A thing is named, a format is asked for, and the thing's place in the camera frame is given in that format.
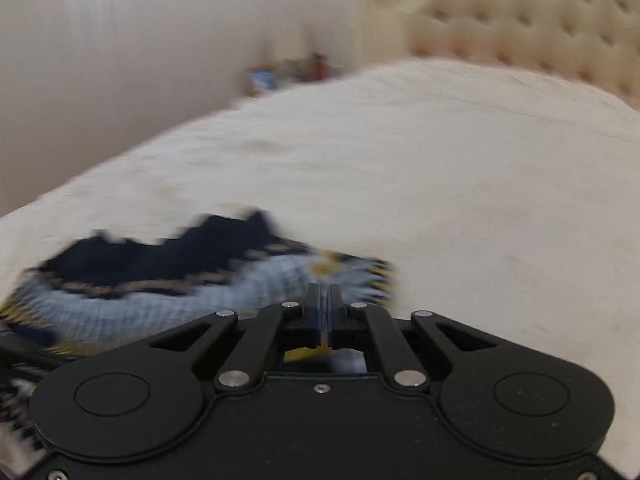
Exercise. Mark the white bed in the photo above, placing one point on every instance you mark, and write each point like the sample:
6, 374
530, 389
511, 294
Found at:
425, 170

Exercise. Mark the blue box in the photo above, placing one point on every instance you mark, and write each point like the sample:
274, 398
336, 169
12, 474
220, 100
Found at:
261, 80

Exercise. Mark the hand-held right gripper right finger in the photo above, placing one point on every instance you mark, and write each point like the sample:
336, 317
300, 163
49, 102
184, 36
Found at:
334, 317

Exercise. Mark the red bottle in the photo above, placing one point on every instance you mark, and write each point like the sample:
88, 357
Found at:
317, 67

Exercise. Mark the navy patterned small garment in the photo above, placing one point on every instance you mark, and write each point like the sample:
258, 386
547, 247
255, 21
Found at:
150, 280

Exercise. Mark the cream tufted headboard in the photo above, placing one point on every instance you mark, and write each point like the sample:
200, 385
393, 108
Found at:
525, 15

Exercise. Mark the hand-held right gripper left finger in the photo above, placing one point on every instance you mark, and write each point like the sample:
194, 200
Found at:
314, 316

